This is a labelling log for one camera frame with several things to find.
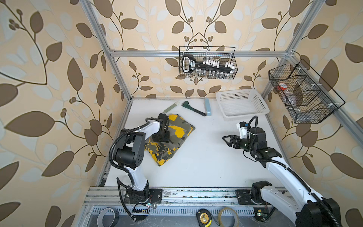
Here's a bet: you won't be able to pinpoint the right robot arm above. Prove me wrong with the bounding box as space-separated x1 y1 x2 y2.
222 115 341 227

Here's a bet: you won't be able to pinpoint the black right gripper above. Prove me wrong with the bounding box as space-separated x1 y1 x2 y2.
223 134 255 153

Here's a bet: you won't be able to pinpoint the black wire basket right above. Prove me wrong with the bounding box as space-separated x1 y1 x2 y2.
268 59 346 124

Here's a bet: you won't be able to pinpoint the light blue sanding block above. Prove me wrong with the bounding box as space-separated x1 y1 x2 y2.
204 98 212 116

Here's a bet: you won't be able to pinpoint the black wire basket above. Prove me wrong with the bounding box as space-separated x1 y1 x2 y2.
179 45 238 80
268 59 346 124

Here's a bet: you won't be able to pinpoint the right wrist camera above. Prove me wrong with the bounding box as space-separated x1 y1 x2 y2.
236 122 249 139

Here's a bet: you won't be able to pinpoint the pale green utility knife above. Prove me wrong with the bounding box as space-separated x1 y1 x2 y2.
162 102 179 114

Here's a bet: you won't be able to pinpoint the aluminium frame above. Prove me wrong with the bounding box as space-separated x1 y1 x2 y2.
78 0 363 188

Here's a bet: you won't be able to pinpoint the white plastic basket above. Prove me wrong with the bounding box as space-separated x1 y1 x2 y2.
216 89 270 121

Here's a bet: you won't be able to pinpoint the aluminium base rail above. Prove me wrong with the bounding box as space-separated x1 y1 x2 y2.
84 187 254 206

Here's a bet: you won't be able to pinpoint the grey tape roll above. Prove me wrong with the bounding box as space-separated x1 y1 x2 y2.
96 207 119 227

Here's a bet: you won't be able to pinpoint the yellow tape measure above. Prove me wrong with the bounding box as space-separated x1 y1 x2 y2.
196 209 212 227

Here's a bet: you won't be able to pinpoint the camouflage trousers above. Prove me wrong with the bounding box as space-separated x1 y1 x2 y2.
145 114 195 166

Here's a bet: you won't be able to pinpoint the black wire basket centre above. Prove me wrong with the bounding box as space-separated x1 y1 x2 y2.
179 45 238 80

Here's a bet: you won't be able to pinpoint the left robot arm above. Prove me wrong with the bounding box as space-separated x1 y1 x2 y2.
108 113 170 204

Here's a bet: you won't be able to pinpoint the black socket set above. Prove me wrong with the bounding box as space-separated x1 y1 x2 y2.
181 54 233 73

